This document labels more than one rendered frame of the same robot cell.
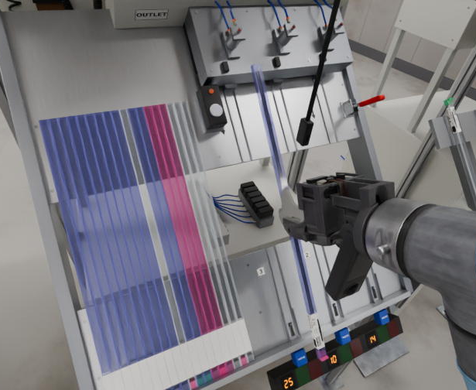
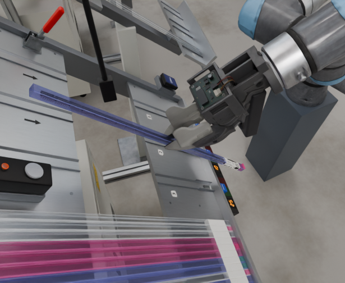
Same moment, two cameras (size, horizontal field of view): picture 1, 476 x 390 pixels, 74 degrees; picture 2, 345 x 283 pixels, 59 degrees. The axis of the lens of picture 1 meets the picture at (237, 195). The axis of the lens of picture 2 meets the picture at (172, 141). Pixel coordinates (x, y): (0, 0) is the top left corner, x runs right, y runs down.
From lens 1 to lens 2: 0.38 m
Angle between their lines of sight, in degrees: 50
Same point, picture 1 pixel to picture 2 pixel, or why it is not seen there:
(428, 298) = (124, 99)
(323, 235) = (240, 115)
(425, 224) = (316, 44)
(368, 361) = not seen: hidden behind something
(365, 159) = (83, 64)
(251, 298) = (192, 209)
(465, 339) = (342, 67)
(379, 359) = not seen: hidden behind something
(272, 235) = (86, 186)
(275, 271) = (173, 182)
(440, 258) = (339, 49)
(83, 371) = not seen: outside the picture
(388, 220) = (293, 62)
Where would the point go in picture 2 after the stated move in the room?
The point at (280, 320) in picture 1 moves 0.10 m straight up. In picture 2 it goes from (202, 192) to (206, 173)
